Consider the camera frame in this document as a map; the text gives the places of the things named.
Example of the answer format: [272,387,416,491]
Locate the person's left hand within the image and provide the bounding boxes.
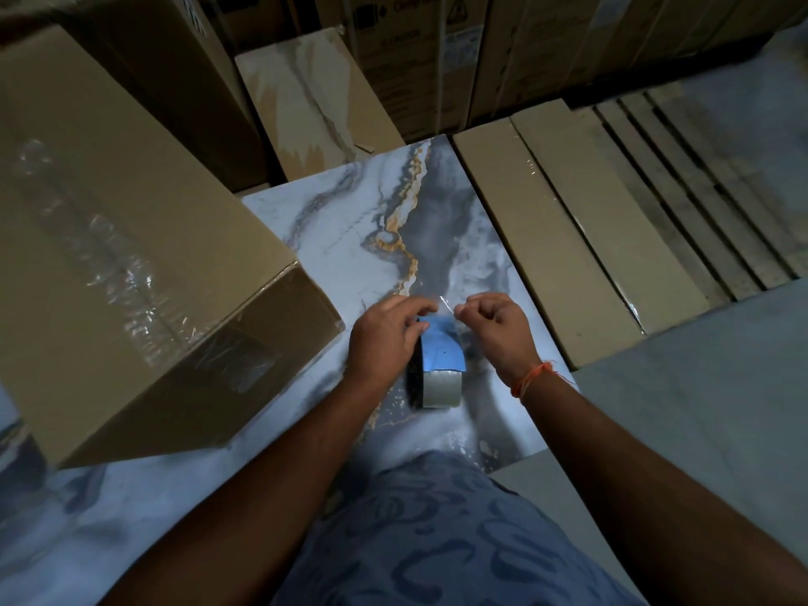
[345,295,439,390]

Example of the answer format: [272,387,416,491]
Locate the wooden pallet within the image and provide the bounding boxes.
[568,80,808,305]

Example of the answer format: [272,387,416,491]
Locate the blue grey marble tile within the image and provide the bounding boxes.
[0,135,577,606]

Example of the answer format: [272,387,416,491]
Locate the large taped cardboard box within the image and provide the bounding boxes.
[0,24,346,470]

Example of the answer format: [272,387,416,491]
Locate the flat brown cardboard box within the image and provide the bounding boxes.
[510,98,712,336]
[452,116,646,372]

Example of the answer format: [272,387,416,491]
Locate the person's left forearm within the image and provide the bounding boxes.
[100,372,400,606]

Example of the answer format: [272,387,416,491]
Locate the cardboard box with white label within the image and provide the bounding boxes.
[314,0,488,144]

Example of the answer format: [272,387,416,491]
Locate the person's right hand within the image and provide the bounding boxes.
[455,292,544,389]

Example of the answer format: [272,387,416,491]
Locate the beige marble tile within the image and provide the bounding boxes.
[234,27,406,183]

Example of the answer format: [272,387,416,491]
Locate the dark tall cardboard box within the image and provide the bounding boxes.
[0,0,274,194]

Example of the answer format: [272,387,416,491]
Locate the clear packing tape roll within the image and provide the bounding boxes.
[407,314,469,411]

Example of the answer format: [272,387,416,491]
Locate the person's right forearm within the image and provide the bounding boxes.
[514,366,808,606]

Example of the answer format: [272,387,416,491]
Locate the orange wrist thread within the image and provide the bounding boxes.
[510,361,577,400]

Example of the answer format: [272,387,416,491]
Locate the strapped brown cardboard box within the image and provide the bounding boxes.
[467,0,808,128]

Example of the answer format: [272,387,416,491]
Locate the blue patterned garment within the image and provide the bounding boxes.
[270,450,647,606]

